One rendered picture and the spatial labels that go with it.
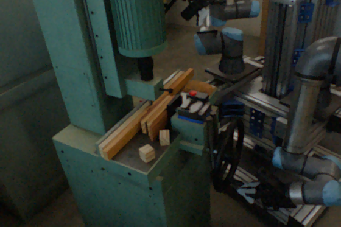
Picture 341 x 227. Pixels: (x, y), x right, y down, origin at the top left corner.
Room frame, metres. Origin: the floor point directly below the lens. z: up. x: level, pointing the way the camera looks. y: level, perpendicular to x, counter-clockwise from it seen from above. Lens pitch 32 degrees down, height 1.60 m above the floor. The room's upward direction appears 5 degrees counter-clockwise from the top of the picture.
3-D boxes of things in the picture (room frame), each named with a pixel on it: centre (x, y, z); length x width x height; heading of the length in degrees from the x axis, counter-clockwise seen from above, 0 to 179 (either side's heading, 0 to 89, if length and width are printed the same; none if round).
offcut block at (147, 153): (0.75, 0.10, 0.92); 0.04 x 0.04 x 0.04; 37
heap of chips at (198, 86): (1.18, -0.12, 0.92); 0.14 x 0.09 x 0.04; 58
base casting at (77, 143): (1.07, 0.19, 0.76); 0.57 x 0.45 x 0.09; 58
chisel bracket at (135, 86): (1.02, 0.10, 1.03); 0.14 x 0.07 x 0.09; 58
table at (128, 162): (0.96, -0.01, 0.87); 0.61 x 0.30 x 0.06; 148
